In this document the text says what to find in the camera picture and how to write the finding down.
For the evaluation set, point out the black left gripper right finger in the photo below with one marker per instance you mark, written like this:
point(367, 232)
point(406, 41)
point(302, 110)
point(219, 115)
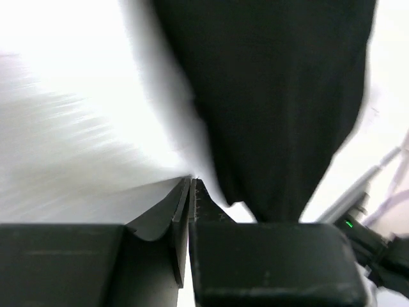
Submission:
point(268, 264)

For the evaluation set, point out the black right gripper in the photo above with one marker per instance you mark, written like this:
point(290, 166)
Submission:
point(380, 256)

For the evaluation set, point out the black skirt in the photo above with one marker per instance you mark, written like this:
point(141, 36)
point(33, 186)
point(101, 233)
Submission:
point(279, 86)

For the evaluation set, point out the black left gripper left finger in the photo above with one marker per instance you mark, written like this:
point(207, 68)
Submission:
point(141, 263)

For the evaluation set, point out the aluminium table edge rail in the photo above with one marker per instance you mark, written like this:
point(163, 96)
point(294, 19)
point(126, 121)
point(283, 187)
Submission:
point(349, 198)

